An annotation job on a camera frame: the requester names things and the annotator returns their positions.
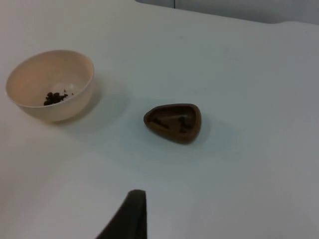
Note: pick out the pale wooden bowl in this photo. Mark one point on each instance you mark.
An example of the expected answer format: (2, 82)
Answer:
(37, 74)

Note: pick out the coffee beans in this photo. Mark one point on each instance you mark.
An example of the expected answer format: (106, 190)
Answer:
(183, 124)
(53, 97)

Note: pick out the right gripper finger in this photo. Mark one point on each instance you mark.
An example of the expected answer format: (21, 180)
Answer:
(132, 219)

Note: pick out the dark brown wooden cup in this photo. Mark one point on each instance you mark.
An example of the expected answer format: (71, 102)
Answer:
(172, 134)

